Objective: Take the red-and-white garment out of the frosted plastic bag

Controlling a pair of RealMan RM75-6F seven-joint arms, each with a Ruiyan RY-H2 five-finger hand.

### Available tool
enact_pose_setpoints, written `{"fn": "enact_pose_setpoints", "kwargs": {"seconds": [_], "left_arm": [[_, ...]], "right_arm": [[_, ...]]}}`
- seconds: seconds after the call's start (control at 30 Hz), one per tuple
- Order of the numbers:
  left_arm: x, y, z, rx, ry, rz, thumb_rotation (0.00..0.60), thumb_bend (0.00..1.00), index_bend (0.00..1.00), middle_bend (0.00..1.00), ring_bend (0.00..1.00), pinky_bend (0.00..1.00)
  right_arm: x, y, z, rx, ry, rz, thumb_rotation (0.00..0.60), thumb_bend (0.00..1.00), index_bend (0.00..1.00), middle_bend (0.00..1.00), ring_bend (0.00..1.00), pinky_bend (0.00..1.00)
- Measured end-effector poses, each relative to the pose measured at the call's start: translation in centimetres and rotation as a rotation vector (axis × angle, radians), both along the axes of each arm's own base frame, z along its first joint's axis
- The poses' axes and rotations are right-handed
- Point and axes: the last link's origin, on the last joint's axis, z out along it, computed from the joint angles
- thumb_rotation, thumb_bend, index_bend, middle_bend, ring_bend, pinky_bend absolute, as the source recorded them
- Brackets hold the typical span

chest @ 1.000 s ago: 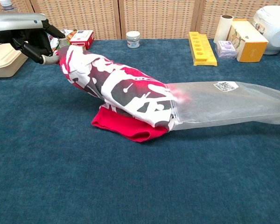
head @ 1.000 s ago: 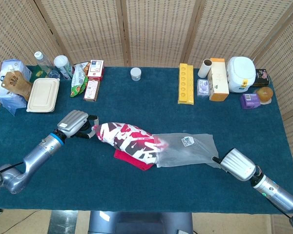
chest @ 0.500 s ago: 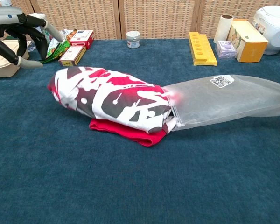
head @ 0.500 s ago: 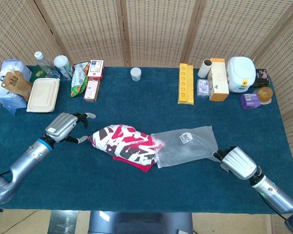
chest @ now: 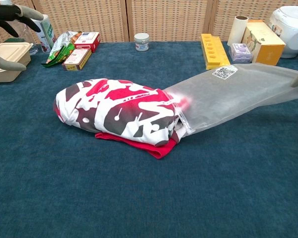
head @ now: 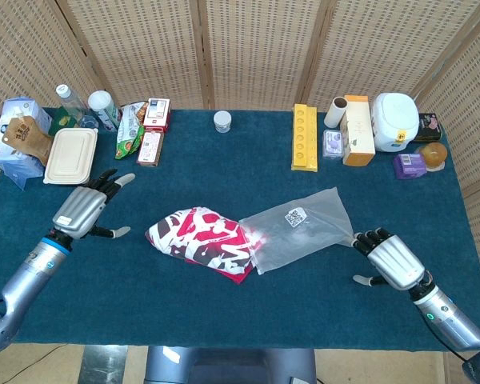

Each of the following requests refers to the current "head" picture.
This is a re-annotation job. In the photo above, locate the large red white box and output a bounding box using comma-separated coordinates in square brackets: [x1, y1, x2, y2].
[142, 98, 172, 134]

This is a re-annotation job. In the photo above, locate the brown paper pouch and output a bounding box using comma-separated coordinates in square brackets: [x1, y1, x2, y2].
[2, 116, 55, 167]

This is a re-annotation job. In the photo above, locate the blue white tissue bag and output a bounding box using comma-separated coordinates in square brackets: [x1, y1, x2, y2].
[0, 134, 45, 191]

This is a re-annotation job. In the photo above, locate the amber round jar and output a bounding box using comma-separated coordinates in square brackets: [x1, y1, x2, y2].
[419, 142, 449, 173]

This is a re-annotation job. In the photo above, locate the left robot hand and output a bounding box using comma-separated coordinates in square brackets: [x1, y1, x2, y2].
[50, 167, 137, 241]

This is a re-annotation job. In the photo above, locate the blue white carton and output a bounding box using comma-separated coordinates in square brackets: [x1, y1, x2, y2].
[0, 97, 54, 137]

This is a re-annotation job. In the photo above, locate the clear plastic water bottle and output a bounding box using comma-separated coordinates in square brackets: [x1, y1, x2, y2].
[55, 83, 91, 123]

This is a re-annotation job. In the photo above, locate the wicker folding screen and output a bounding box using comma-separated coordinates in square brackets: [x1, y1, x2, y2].
[0, 0, 480, 353]

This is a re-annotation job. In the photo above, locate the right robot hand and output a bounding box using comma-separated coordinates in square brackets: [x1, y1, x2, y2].
[351, 227, 435, 291]

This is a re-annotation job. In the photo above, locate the white rice cooker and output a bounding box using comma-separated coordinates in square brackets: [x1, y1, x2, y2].
[370, 92, 420, 153]

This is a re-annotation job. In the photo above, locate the beige lidded lunch box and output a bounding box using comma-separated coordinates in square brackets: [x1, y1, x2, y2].
[42, 127, 99, 186]

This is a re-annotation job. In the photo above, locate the grey robot torso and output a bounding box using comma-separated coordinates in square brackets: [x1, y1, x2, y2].
[143, 346, 318, 384]

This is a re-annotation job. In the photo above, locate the small red white box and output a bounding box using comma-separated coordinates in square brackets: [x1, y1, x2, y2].
[136, 130, 165, 168]

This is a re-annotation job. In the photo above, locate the black box pink print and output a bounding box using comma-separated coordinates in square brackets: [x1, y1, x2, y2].
[414, 113, 443, 144]

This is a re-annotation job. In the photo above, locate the purple box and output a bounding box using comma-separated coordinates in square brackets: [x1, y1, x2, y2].
[392, 152, 428, 180]

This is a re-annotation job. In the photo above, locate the purple soap pack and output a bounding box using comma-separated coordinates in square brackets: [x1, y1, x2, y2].
[322, 129, 345, 161]

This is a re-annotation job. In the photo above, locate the bagged red white garment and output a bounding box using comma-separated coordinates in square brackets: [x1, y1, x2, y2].
[238, 186, 355, 276]

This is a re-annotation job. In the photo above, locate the white paper roll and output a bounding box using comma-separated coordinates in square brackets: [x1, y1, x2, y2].
[323, 96, 349, 130]

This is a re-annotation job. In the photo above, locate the white green cylinder can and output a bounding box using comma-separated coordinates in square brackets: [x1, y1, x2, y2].
[87, 90, 123, 132]

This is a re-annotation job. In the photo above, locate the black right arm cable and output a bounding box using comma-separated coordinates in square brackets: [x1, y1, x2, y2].
[431, 327, 469, 362]

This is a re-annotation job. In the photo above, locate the red white printed clothing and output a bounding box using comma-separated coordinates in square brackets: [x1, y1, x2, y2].
[145, 206, 265, 285]

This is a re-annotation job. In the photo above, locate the green snack packet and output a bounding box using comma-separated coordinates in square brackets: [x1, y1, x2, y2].
[114, 102, 149, 161]

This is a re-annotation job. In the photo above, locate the small white jar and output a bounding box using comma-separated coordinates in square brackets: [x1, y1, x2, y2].
[213, 110, 233, 134]

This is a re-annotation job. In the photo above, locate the dark green packet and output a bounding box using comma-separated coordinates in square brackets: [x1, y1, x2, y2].
[47, 114, 81, 137]

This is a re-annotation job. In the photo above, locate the orange beige carton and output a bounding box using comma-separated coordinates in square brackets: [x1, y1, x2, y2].
[339, 94, 376, 167]

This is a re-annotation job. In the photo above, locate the yellow holed block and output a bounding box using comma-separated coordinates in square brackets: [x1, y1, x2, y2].
[290, 103, 319, 173]

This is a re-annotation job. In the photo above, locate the dark teal carpet tabletop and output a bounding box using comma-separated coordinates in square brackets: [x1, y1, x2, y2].
[0, 107, 480, 353]

